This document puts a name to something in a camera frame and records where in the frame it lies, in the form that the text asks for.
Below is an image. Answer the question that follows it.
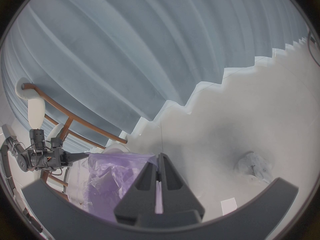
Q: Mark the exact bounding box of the white cushioned wooden chair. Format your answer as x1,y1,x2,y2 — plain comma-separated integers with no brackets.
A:
14,77,128,202

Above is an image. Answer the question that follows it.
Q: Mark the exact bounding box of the purple plastic bag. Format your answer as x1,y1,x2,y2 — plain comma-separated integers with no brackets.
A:
79,152,165,222

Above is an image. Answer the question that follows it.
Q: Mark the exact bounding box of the blue-grey curtain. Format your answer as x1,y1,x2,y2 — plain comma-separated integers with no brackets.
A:
0,0,309,149

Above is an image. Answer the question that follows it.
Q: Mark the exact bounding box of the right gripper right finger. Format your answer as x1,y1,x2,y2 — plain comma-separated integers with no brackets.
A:
161,153,206,222

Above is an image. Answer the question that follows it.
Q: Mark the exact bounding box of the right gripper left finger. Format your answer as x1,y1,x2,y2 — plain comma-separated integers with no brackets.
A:
114,153,161,226

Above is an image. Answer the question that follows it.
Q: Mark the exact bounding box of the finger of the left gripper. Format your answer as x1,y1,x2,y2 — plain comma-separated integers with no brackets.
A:
67,152,90,166

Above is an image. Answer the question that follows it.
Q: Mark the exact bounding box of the crumpled white paper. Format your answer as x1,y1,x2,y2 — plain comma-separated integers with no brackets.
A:
236,151,273,184

